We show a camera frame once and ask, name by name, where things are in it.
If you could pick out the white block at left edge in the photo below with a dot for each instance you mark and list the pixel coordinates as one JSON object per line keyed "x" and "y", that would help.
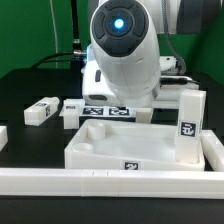
{"x": 3, "y": 137}

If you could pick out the white right barrier rail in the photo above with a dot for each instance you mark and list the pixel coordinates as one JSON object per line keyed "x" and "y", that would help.
{"x": 213, "y": 150}

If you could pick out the white sheet with fiducial markers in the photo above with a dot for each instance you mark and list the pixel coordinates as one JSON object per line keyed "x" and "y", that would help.
{"x": 86, "y": 110}

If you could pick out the white desk top tray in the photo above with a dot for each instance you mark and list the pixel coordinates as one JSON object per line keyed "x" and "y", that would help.
{"x": 117, "y": 145}

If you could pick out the white barrier rail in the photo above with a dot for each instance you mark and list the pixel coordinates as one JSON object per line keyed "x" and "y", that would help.
{"x": 213, "y": 150}
{"x": 111, "y": 183}

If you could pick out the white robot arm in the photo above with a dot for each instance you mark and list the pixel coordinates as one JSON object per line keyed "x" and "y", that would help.
{"x": 124, "y": 65}

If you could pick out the white front barrier rail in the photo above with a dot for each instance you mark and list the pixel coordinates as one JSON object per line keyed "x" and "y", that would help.
{"x": 111, "y": 183}

